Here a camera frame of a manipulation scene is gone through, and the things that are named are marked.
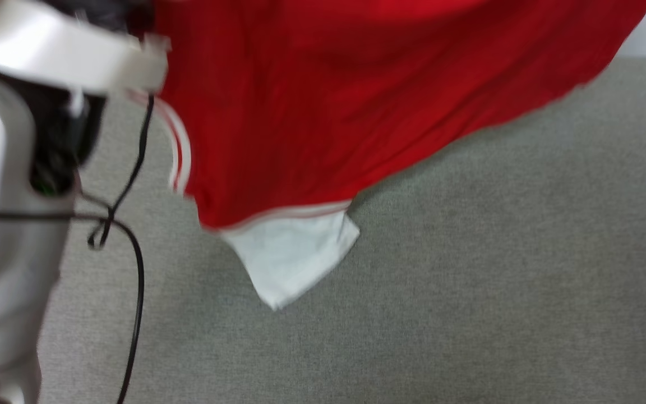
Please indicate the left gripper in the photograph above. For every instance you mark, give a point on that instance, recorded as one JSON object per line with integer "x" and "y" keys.
{"x": 59, "y": 140}

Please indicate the red and white jersey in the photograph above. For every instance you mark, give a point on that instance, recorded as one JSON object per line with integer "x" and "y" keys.
{"x": 356, "y": 84}

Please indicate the grey fabric sofa cushion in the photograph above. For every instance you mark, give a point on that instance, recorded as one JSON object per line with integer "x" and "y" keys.
{"x": 469, "y": 280}

